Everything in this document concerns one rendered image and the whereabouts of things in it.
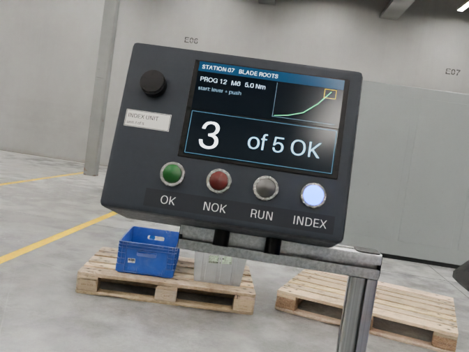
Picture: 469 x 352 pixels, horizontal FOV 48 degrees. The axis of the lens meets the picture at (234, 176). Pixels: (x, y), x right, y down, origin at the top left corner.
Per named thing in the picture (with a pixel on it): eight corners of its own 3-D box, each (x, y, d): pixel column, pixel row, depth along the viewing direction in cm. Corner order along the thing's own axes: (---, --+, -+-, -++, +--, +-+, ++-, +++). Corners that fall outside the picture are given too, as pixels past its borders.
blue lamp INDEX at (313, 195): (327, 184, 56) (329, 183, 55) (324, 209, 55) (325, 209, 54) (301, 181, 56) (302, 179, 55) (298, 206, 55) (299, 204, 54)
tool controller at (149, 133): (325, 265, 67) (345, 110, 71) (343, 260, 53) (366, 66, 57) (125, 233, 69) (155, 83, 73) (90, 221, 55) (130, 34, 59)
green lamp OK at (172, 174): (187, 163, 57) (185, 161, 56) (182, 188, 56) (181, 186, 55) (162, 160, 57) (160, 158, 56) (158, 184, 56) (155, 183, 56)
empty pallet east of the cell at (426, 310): (450, 314, 430) (453, 297, 429) (454, 356, 337) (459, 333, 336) (306, 281, 472) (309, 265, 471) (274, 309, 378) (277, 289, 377)
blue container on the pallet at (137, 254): (178, 259, 425) (182, 231, 423) (173, 279, 365) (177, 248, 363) (128, 252, 423) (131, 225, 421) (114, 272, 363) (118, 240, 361)
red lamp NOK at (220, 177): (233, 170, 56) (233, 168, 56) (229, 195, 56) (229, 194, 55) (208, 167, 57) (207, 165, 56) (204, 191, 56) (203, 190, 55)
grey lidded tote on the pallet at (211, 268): (242, 267, 427) (248, 227, 425) (246, 289, 367) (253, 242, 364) (190, 260, 425) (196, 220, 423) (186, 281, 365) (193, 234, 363)
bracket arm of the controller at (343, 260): (374, 274, 64) (378, 250, 64) (379, 281, 61) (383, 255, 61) (181, 244, 66) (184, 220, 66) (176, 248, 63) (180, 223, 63)
